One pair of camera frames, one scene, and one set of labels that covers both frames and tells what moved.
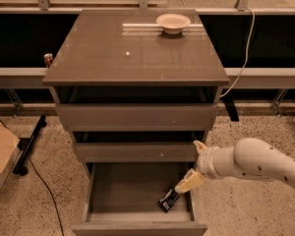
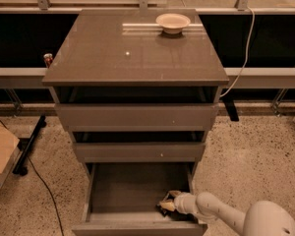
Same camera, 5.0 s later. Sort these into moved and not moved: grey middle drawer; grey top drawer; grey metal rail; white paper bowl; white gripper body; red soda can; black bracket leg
Moved: white gripper body
Not moved: white paper bowl; grey metal rail; grey middle drawer; red soda can; grey top drawer; black bracket leg
